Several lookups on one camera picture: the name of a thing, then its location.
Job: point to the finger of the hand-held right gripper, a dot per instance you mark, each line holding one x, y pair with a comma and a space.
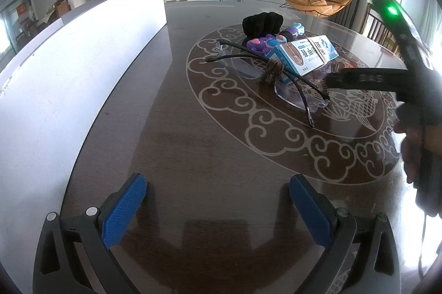
366, 79

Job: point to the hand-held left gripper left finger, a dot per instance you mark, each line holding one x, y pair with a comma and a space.
124, 207

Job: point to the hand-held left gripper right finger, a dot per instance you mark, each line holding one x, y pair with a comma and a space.
310, 207

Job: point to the clear rimless glasses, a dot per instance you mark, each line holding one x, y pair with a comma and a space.
300, 95

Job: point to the brown wooden desktop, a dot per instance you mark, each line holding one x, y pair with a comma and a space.
207, 156

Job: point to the person's right hand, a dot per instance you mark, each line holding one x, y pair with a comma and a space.
411, 152

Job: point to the wooden chair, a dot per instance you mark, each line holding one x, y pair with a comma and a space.
380, 31

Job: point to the blue white toothpaste box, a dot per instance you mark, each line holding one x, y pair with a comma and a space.
304, 54

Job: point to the purple bottle with flower cap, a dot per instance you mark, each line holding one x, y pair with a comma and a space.
291, 31

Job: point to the purple plastic toy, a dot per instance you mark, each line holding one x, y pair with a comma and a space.
260, 44

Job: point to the black fuzzy plush item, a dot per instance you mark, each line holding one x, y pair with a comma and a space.
264, 24

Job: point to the white partition board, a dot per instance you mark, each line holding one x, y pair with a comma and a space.
69, 73

